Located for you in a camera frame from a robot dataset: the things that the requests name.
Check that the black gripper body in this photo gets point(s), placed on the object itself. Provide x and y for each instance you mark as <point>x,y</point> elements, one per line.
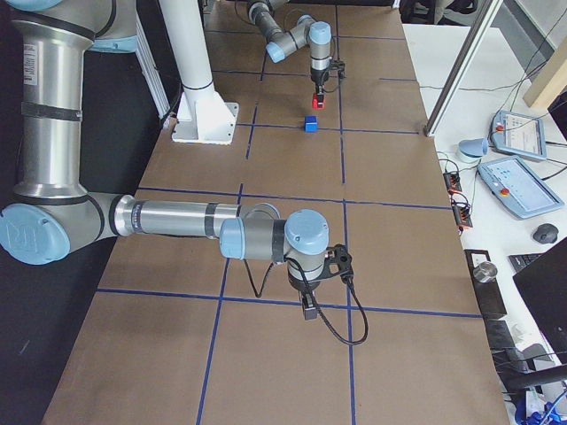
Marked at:
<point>302,287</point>
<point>318,80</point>

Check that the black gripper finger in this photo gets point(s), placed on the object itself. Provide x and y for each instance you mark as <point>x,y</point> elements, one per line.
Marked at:
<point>308,307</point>
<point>319,89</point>

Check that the red wooden block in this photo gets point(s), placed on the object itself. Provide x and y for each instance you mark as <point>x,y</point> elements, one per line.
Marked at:
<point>318,101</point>

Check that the blue wooden block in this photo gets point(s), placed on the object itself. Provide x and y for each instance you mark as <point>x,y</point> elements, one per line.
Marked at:
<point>310,124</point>

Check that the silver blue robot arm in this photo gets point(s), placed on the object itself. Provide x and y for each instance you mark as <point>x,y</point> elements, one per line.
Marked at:
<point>282,43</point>
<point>121,153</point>

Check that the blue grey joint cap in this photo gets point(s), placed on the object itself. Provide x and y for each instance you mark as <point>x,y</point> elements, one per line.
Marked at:
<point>472,150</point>

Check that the steel cup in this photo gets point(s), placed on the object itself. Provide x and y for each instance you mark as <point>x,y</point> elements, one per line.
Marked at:
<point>485,272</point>

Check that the black box under cup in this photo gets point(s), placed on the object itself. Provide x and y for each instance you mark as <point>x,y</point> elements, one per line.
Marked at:
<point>488,295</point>

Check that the teach pendant far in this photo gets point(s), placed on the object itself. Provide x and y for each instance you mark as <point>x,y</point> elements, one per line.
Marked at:
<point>518,134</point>

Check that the teach pendant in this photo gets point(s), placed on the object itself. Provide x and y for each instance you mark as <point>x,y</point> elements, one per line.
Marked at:
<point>518,188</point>
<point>518,134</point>

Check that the black keyboard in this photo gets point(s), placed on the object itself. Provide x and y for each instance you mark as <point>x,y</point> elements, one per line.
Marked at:
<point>521,261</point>

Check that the teach pendant near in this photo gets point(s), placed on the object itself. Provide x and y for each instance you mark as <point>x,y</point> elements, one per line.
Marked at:
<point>518,188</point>

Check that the wooden board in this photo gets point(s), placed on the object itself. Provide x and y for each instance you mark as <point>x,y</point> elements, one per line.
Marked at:
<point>550,82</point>

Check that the black monitor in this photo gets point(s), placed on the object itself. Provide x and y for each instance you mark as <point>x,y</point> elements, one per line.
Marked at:
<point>542,286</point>

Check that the black computer mouse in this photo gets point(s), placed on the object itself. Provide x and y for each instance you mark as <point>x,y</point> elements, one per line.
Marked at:
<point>545,233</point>

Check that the white mounting base plate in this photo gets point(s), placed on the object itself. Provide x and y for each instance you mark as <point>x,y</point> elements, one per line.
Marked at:
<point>207,121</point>

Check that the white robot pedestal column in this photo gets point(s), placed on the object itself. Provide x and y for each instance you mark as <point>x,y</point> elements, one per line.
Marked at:
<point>186,36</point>

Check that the aluminium frame post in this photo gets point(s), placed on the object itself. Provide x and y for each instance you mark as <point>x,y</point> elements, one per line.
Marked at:
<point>473,40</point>

